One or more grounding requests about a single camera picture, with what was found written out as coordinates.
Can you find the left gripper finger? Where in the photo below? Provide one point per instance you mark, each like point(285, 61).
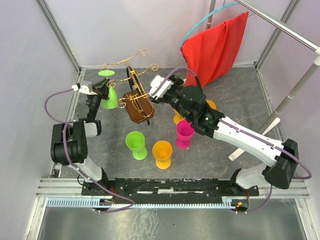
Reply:
point(99, 85)
point(103, 95)

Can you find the green plastic goblet front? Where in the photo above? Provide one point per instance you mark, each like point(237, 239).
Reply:
point(135, 141)

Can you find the orange plastic goblet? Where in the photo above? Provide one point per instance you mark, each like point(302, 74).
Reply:
point(162, 152)
point(177, 118)
point(210, 104)

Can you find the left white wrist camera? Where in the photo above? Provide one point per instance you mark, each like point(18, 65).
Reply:
point(84, 87)

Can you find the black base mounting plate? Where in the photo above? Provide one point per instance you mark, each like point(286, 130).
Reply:
point(179, 191)

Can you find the red cloth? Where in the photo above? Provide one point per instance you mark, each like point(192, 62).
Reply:
point(211, 53)

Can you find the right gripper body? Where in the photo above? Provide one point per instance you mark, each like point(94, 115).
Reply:
point(174, 94)

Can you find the green plastic goblet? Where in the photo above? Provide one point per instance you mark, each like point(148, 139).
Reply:
point(135, 141)
point(111, 102)

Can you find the grey cable duct strip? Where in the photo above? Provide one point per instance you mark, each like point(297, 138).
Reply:
point(99, 203)

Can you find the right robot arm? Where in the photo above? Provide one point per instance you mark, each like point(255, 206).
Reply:
point(278, 163)

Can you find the green plastic goblet back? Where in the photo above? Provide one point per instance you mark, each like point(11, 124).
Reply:
point(111, 102)

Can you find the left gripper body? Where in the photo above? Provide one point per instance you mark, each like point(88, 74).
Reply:
point(94, 102)

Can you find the white metal stand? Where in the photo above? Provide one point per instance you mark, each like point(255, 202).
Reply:
point(282, 43)

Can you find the teal hoop tube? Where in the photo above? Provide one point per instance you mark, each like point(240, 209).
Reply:
point(197, 22)

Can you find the gold wire wine glass rack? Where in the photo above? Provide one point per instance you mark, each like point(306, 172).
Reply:
point(136, 102)

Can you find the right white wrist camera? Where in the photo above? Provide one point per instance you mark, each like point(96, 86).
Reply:
point(158, 87)

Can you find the pink plastic goblet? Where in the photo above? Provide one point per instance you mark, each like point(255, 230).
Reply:
point(184, 133)

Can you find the orange plastic goblet front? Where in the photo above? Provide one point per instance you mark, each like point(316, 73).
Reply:
point(162, 152)

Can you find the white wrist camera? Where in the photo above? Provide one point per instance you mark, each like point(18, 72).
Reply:
point(158, 87)
point(84, 87)

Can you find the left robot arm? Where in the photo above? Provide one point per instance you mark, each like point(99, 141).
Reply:
point(69, 141)

